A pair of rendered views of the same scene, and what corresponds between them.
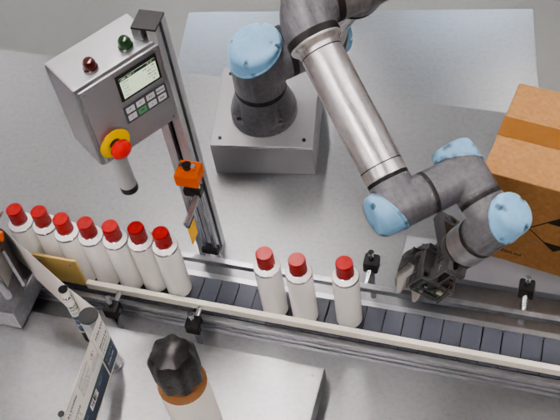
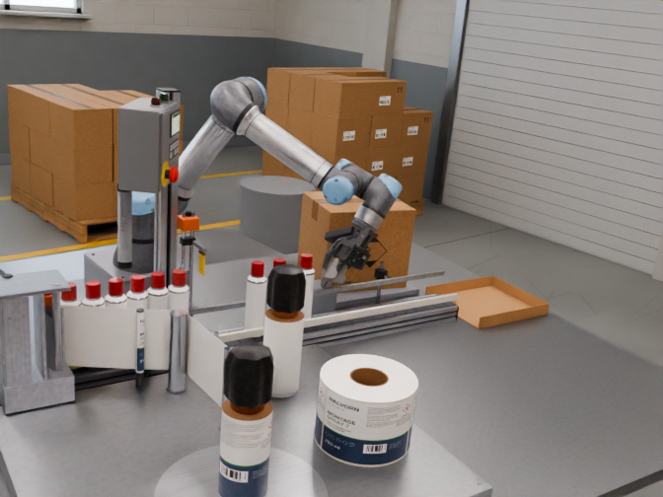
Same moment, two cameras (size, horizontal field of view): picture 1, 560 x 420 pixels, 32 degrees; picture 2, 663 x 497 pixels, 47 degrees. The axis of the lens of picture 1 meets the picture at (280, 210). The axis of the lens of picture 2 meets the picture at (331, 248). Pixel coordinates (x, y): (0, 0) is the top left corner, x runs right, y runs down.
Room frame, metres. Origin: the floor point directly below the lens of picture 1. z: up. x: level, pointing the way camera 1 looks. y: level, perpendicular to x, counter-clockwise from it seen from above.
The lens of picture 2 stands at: (-0.12, 1.48, 1.76)
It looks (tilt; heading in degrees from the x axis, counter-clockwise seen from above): 19 degrees down; 303
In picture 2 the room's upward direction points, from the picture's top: 5 degrees clockwise
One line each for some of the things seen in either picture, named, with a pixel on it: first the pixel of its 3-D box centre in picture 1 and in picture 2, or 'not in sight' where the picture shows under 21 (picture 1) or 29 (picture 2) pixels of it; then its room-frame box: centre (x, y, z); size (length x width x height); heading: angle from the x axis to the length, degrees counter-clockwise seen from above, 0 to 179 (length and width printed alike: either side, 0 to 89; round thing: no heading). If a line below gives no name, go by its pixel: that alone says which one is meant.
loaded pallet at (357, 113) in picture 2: not in sight; (346, 145); (3.16, -3.72, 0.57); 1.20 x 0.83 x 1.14; 78
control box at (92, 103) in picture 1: (115, 92); (150, 144); (1.21, 0.24, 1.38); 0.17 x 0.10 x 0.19; 122
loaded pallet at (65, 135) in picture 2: not in sight; (94, 155); (4.38, -2.17, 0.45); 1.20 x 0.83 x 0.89; 168
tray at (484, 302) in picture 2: not in sight; (485, 300); (0.69, -0.74, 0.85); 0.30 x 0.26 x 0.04; 67
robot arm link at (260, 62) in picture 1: (259, 60); (142, 210); (1.51, -0.01, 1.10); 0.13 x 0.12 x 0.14; 109
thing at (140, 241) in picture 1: (146, 257); (157, 313); (1.13, 0.28, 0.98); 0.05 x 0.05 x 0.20
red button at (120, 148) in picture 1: (120, 147); (172, 175); (1.12, 0.25, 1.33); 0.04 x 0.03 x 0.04; 122
